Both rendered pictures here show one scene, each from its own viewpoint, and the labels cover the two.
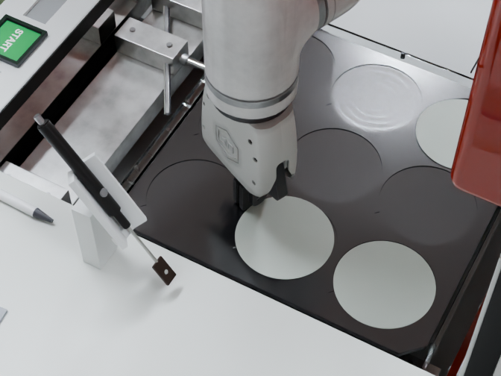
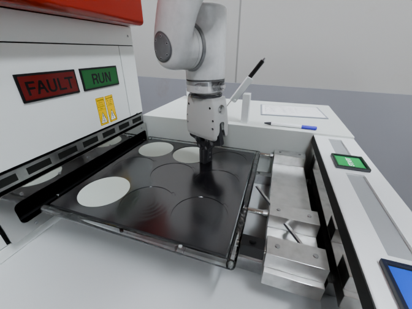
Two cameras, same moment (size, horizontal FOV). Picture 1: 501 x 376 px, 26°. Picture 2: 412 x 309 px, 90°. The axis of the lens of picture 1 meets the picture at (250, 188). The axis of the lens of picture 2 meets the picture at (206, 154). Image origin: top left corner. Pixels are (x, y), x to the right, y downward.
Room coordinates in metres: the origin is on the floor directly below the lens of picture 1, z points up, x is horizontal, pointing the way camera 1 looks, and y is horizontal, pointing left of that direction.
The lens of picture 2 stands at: (1.12, -0.08, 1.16)
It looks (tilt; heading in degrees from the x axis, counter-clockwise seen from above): 27 degrees down; 170
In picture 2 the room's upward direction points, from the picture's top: straight up
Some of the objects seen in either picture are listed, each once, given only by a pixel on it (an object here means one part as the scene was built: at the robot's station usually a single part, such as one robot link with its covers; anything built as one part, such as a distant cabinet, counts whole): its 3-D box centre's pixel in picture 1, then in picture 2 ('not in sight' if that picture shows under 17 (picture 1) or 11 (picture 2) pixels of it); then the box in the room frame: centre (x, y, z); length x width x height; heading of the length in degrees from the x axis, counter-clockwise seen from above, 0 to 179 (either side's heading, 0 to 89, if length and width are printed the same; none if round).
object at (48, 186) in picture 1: (30, 193); (289, 157); (0.67, 0.23, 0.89); 0.08 x 0.03 x 0.03; 61
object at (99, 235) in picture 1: (107, 220); (240, 99); (0.54, 0.13, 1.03); 0.06 x 0.04 x 0.13; 61
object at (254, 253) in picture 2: not in sight; (252, 245); (0.92, 0.02, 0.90); 0.04 x 0.02 x 0.03; 61
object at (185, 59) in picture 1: (197, 64); (257, 211); (0.85, 0.06, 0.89); 0.05 x 0.01 x 0.01; 61
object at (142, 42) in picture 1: (151, 45); (292, 218); (0.88, 0.12, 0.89); 0.08 x 0.03 x 0.03; 61
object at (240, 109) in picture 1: (250, 75); (206, 86); (0.66, 0.00, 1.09); 0.09 x 0.08 x 0.03; 36
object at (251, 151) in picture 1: (250, 121); (205, 113); (0.66, 0.00, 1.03); 0.10 x 0.07 x 0.11; 36
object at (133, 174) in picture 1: (187, 105); (249, 189); (0.79, 0.07, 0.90); 0.38 x 0.01 x 0.01; 151
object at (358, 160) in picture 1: (333, 166); (172, 174); (0.70, -0.09, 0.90); 0.34 x 0.34 x 0.01; 61
